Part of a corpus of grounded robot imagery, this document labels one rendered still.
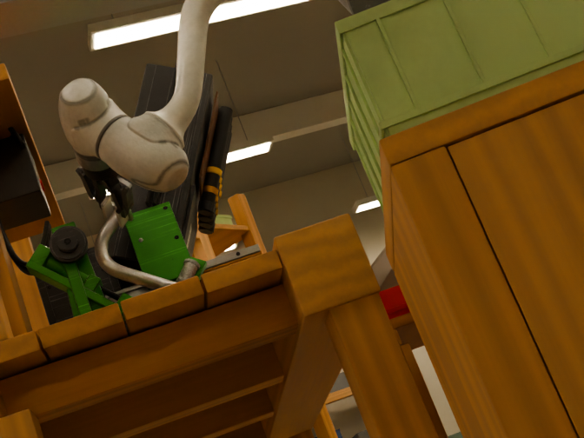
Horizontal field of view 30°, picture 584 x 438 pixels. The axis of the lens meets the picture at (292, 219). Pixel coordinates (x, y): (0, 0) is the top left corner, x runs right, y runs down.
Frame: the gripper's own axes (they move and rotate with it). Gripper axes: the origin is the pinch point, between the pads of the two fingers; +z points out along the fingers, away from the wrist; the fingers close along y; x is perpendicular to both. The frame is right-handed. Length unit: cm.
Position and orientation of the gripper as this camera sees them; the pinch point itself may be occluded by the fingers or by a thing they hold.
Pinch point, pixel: (115, 211)
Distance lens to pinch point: 246.9
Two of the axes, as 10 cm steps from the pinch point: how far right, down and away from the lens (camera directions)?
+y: -9.0, -3.4, 2.6
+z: 0.3, 5.6, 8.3
